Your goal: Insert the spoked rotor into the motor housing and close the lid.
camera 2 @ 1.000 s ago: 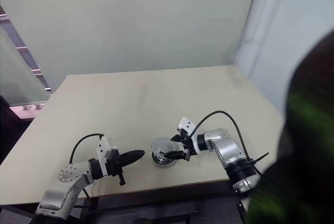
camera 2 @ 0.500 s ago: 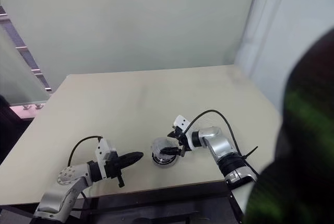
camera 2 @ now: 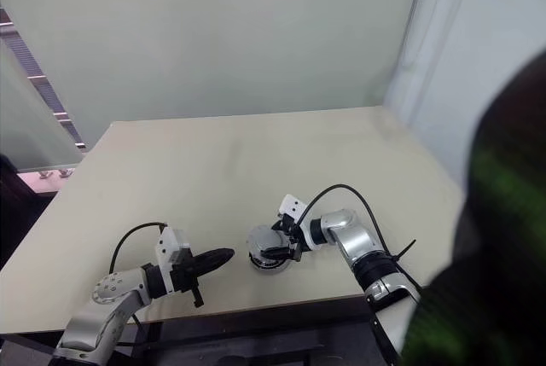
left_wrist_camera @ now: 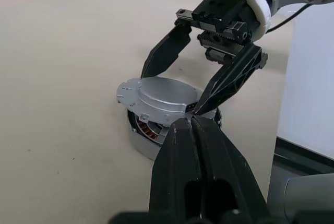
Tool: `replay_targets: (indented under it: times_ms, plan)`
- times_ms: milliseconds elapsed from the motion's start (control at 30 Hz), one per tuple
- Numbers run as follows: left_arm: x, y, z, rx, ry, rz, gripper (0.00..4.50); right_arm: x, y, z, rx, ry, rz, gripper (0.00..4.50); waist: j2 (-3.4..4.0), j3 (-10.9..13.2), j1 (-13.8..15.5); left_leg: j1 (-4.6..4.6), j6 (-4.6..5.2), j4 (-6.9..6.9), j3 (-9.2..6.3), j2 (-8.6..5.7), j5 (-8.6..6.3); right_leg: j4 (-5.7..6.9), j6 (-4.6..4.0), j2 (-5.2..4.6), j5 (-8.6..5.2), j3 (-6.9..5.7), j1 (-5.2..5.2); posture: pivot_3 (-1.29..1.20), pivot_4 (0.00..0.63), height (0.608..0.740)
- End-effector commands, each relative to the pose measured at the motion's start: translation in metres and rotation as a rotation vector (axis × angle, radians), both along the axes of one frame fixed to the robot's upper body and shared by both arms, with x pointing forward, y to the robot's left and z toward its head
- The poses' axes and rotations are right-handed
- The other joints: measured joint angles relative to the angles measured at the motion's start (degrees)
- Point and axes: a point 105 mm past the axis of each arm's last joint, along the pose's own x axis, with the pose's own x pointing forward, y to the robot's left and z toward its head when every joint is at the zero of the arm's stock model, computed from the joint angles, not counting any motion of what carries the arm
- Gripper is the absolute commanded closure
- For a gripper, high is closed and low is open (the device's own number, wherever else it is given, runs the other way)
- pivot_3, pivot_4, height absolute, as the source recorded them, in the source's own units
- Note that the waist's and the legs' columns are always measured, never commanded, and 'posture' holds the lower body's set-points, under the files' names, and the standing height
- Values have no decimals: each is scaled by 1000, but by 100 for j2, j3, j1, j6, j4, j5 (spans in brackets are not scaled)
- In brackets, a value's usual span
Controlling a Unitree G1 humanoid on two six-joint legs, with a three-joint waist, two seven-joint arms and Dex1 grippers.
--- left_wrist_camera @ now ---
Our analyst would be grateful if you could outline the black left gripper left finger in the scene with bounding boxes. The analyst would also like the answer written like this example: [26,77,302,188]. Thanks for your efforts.
[148,118,203,211]

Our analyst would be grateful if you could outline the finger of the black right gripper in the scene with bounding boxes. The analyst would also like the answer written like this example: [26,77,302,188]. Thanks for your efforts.
[194,43,269,116]
[140,22,193,79]

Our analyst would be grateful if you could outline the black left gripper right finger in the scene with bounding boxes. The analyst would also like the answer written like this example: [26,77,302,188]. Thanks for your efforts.
[192,118,269,209]

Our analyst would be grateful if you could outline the grey motor housing copper windings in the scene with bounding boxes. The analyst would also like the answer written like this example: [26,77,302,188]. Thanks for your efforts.
[126,103,223,161]

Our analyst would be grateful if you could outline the silver motor end cover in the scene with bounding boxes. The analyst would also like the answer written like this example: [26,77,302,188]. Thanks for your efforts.
[116,76,205,127]

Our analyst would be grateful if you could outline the black rotor ring silver spokes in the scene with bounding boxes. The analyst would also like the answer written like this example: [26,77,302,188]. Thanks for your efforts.
[127,109,223,146]

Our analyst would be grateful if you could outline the silver robot body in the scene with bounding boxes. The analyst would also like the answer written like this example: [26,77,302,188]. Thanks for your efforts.
[284,173,334,224]

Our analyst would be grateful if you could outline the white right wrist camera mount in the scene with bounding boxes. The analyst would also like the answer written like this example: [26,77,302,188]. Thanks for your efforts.
[187,0,272,41]

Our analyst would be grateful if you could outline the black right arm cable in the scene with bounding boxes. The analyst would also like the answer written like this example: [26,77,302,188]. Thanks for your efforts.
[265,3,313,33]

